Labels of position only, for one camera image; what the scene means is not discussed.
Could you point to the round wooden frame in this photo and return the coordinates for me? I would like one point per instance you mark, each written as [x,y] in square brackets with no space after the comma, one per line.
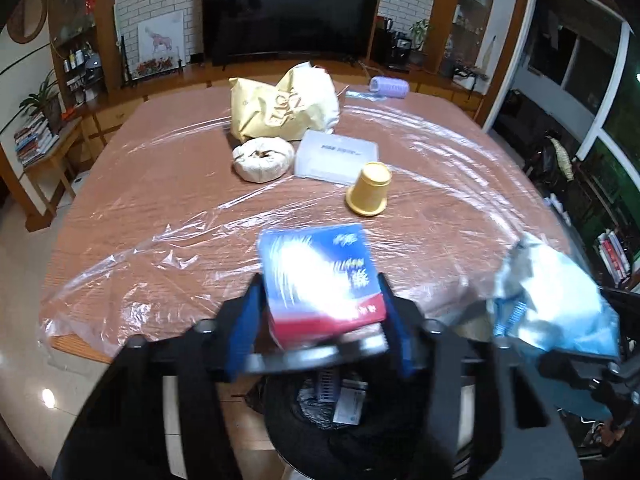
[27,15]

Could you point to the yellow paper cup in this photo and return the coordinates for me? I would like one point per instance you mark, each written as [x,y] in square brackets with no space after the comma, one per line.
[370,190]

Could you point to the wooden glass display shelf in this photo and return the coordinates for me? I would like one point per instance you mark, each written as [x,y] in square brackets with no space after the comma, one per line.
[470,10]

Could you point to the wooden television cabinet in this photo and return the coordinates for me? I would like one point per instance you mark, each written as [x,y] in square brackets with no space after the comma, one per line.
[120,112]

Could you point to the small wooden side table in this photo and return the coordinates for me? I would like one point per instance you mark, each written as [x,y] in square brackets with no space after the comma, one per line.
[57,152]

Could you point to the wooden display shelf with bottles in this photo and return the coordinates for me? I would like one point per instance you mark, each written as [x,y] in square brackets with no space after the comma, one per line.
[75,35]

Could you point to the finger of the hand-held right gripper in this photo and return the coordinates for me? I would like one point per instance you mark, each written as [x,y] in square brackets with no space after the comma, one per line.
[625,300]
[575,364]

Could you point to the purple roll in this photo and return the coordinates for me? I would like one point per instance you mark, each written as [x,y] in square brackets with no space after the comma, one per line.
[390,88]

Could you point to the patterned yellow cloth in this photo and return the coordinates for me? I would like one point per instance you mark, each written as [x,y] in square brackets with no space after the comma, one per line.
[561,157]

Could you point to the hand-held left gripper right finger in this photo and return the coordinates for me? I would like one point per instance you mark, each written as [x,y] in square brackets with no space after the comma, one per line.
[400,340]

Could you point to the blue and red carton box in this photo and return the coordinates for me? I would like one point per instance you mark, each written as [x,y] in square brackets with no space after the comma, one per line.
[320,285]

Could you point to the dark branch ornament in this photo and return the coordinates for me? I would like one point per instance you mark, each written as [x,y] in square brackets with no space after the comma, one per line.
[467,72]

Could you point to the long-leaf potted plant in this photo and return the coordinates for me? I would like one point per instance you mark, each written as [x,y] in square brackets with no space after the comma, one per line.
[47,105]

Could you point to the black curved television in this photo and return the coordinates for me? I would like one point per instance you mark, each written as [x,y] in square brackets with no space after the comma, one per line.
[290,10]

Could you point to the bookshelf with books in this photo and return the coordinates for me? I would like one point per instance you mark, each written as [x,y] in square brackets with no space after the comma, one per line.
[612,255]

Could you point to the round white paper-wrapped cake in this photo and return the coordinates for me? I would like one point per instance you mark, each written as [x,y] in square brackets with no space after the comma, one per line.
[260,167]

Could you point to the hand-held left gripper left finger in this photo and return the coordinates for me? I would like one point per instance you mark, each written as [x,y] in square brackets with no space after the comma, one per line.
[244,332]

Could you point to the light blue plastic bag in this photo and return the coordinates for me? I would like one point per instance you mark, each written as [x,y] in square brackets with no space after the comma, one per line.
[555,300]

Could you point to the trash bin with black liner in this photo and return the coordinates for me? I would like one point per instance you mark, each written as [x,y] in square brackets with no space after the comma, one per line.
[360,445]

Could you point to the black coffee machine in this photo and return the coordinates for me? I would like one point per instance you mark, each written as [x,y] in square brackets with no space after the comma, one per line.
[400,47]

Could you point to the flat white box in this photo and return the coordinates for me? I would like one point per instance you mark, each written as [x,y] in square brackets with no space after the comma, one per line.
[330,160]

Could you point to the white window frame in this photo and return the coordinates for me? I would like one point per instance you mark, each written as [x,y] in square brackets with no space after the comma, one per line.
[510,70]

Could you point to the horse painting canvas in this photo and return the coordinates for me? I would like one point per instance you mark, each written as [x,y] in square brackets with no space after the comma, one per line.
[160,42]

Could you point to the stack of books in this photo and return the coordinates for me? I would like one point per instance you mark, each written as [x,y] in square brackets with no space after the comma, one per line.
[32,142]

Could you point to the small potted plant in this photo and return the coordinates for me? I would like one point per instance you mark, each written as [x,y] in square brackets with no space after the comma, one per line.
[419,35]

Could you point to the dark wooden chair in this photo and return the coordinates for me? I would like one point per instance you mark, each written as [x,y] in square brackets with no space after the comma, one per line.
[545,170]

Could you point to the yellow paper bag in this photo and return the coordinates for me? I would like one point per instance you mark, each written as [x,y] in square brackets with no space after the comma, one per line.
[270,105]

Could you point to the crumpled wrapper with white label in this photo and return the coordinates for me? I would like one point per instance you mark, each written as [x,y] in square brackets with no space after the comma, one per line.
[350,402]

